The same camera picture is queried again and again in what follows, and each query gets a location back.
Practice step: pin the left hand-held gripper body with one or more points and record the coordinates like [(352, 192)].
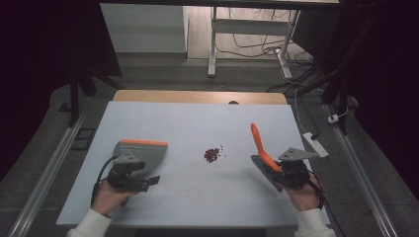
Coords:
[(125, 171)]

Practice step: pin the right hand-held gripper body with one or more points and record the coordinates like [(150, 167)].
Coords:
[(293, 173)]

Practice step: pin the grey dustpan with orange edge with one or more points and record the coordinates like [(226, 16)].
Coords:
[(145, 154)]

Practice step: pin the orange brush with grey bristles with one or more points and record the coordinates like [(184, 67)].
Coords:
[(262, 151)]

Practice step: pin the pile of red beans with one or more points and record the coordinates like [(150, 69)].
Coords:
[(211, 154)]

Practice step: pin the person's right hand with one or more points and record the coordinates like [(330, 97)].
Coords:
[(304, 197)]

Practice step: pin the person's left hand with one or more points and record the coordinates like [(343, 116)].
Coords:
[(107, 199)]

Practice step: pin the white power strip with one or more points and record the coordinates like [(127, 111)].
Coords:
[(315, 144)]

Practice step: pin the small white adapter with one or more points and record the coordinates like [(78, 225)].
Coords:
[(333, 118)]

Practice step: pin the black metal stand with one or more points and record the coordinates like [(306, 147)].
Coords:
[(75, 98)]

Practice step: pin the wooden table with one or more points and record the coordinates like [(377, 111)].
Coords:
[(197, 96)]

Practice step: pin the white cabinet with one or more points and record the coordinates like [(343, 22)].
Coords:
[(145, 29)]

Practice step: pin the black rectangular floor frame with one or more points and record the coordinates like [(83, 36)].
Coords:
[(84, 139)]

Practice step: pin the aluminium rail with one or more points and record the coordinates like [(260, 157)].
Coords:
[(362, 174), (46, 171)]

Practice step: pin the white desk frame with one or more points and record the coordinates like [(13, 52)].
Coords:
[(250, 27)]

